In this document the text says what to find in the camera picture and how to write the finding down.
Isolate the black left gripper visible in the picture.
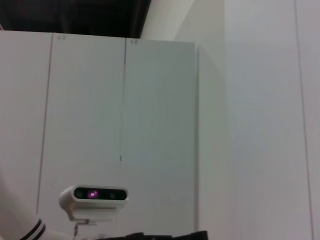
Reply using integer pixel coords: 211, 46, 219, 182
96, 229, 209, 240

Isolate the white tall cabinet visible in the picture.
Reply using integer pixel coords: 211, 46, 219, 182
0, 29, 200, 240

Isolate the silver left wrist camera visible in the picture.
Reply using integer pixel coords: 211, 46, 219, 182
58, 184, 129, 224

